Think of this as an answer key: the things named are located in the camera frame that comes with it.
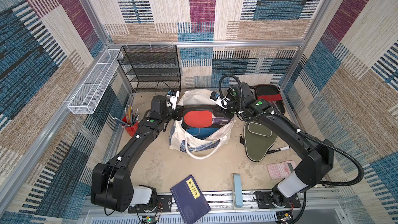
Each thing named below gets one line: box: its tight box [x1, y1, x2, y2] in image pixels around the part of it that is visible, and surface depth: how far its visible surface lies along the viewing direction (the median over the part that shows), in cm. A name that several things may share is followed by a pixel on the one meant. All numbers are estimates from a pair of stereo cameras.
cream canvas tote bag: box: [168, 88, 236, 160], surface depth 78 cm
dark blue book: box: [169, 174, 212, 224], surface depth 76 cm
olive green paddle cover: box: [243, 121, 278, 162], surface depth 91 cm
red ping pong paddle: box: [182, 109, 230, 130], surface depth 84 cm
